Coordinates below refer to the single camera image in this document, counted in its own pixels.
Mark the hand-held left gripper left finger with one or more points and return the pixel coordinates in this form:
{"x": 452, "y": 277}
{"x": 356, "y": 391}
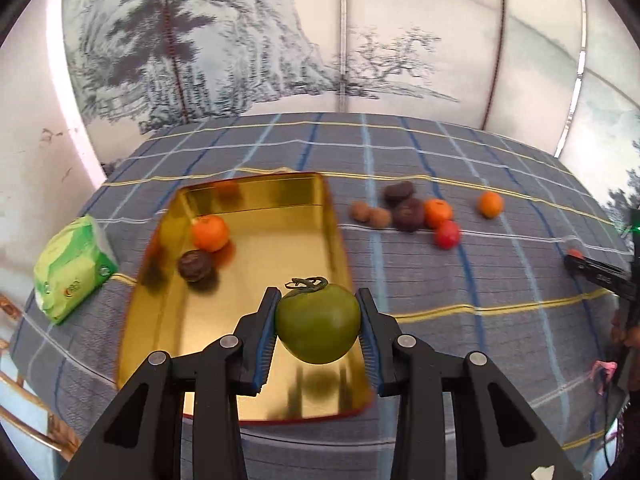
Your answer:
{"x": 265, "y": 355}

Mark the small red tomato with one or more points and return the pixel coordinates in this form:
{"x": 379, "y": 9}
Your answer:
{"x": 447, "y": 235}

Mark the green tissue pack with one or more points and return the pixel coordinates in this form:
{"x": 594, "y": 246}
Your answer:
{"x": 72, "y": 270}

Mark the dark brown water chestnut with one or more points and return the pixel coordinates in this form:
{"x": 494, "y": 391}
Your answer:
{"x": 399, "y": 191}
{"x": 407, "y": 216}
{"x": 196, "y": 266}

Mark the grey plaid cloth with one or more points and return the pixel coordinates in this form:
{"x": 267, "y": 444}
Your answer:
{"x": 500, "y": 285}

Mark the brown walnut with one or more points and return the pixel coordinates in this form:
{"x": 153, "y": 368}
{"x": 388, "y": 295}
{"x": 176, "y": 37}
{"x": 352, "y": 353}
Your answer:
{"x": 360, "y": 211}
{"x": 380, "y": 218}

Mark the wooden rail frame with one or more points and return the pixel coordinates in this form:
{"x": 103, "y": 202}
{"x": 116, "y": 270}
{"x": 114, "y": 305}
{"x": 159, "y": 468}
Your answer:
{"x": 30, "y": 425}

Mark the green tomato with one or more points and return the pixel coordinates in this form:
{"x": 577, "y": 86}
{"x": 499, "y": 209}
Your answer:
{"x": 315, "y": 325}

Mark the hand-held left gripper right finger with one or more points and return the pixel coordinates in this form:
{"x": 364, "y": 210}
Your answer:
{"x": 371, "y": 360}

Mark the small pink object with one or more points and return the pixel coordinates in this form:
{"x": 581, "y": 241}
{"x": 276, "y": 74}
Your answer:
{"x": 606, "y": 372}

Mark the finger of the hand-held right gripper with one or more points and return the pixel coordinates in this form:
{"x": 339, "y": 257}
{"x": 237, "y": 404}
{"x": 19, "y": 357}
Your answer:
{"x": 597, "y": 272}

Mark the landscape painted folding screen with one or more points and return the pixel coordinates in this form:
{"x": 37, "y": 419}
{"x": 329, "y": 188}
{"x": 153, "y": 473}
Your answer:
{"x": 250, "y": 35}

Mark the orange tangerine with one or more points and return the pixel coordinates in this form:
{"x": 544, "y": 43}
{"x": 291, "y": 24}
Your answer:
{"x": 439, "y": 212}
{"x": 490, "y": 205}
{"x": 210, "y": 234}

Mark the gold tin tray red sides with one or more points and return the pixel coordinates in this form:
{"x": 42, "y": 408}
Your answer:
{"x": 280, "y": 240}

